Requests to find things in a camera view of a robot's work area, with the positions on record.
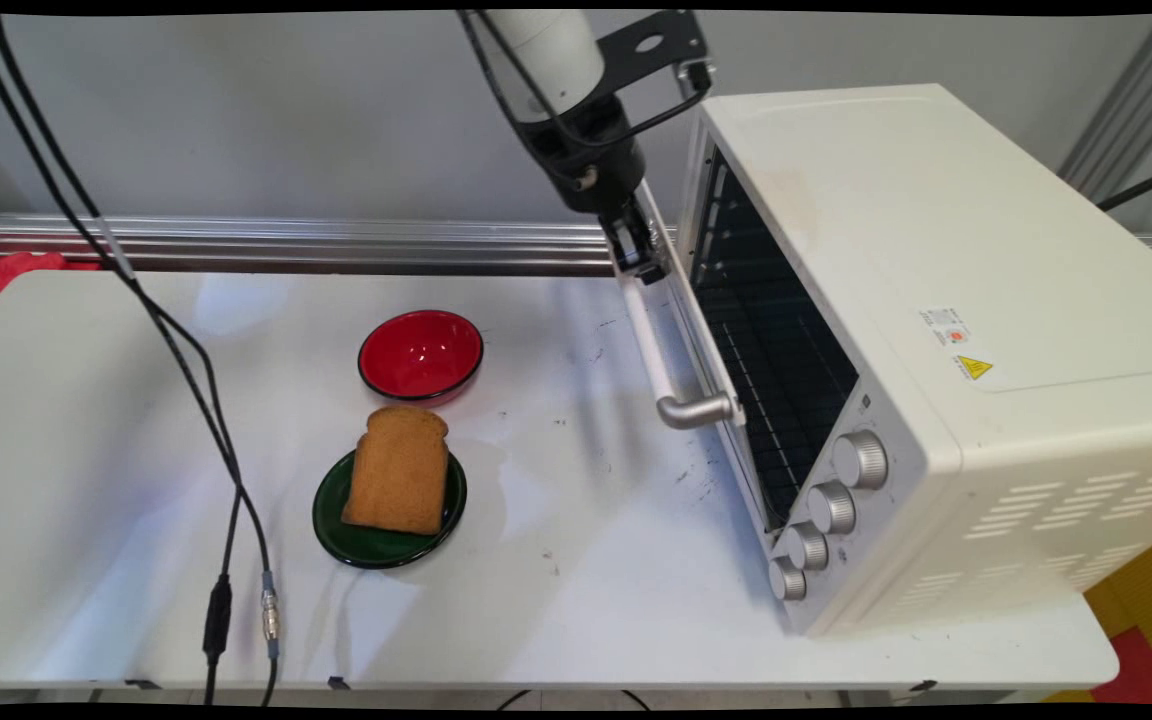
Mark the small silver oven knob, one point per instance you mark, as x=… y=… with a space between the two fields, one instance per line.
x=787 y=579

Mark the slanted aluminium frame post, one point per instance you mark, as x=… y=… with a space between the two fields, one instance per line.
x=1131 y=100

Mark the large silver oven knob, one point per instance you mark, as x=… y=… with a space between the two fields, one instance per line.
x=860 y=459

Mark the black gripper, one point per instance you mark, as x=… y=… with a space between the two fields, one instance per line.
x=586 y=150

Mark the white toaster oven body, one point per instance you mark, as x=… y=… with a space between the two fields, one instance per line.
x=936 y=200

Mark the yellow warning sticker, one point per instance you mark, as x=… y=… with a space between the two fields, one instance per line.
x=975 y=368

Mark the dark green plate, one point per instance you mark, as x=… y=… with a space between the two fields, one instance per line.
x=374 y=545

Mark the white label sticker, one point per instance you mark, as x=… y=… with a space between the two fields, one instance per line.
x=946 y=326

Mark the black wrist camera mount plate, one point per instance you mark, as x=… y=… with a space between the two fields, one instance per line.
x=678 y=38

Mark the red cloth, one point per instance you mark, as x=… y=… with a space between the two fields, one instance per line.
x=11 y=275

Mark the brown toast bread slice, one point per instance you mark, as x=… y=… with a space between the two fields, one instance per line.
x=397 y=470

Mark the red bowl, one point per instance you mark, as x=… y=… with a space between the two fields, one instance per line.
x=421 y=355

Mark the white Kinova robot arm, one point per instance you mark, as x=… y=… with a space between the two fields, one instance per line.
x=546 y=55

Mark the horizontal aluminium rail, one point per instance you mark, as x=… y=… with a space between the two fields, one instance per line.
x=336 y=243

